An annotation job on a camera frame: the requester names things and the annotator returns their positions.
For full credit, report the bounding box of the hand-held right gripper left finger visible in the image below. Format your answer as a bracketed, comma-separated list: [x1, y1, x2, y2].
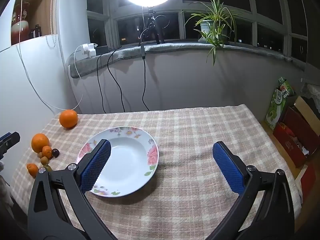
[27, 139, 118, 240]

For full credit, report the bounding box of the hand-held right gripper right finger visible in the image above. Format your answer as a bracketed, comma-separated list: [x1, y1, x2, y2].
[205, 141, 295, 240]

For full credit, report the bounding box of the large orange with stem nub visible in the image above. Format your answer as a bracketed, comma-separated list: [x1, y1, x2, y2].
[31, 133, 50, 153]

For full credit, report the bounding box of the white floral plate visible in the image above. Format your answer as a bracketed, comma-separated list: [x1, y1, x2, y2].
[76, 126, 160, 197]

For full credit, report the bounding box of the large round orange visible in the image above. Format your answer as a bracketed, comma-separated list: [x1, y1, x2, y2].
[59, 109, 78, 129]

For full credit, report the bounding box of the checked beige tablecloth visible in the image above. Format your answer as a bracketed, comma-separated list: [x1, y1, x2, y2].
[10, 104, 302, 240]

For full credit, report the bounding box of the white cabinet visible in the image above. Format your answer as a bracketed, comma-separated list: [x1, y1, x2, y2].
[0, 0, 75, 170]

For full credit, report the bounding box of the red cardboard box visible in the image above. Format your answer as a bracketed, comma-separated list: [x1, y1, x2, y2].
[272, 106, 317, 168]

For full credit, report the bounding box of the green printed bag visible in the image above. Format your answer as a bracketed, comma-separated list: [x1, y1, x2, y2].
[265, 77, 296, 130]

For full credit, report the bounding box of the brown cardboard box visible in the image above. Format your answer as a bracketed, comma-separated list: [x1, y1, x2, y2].
[294, 96, 320, 128]

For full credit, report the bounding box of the dark bottle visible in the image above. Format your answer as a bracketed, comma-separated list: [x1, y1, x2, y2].
[30, 24, 42, 39]

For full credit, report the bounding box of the red ceramic vase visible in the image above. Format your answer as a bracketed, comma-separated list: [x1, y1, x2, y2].
[11, 2, 30, 44]

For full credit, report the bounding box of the white charger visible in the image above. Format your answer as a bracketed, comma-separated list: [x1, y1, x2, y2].
[81, 43, 98, 57]

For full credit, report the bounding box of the potted spider plant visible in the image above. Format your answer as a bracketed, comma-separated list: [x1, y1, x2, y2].
[184, 0, 247, 67]

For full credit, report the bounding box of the long white cable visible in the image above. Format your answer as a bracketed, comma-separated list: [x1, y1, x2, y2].
[17, 0, 84, 110]

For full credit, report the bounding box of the black power cable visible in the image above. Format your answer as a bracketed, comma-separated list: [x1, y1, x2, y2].
[96, 52, 107, 113]
[107, 47, 126, 112]

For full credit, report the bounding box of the black ring light cable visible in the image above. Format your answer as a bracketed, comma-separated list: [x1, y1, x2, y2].
[139, 6, 150, 111]

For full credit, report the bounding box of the short white cable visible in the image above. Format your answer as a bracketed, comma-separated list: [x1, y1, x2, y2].
[67, 44, 84, 79]

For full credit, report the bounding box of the beaded pull cord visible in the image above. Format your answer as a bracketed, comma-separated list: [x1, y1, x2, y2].
[51, 0, 57, 48]

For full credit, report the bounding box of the window frame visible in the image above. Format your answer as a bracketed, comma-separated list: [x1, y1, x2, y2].
[86, 0, 320, 64]

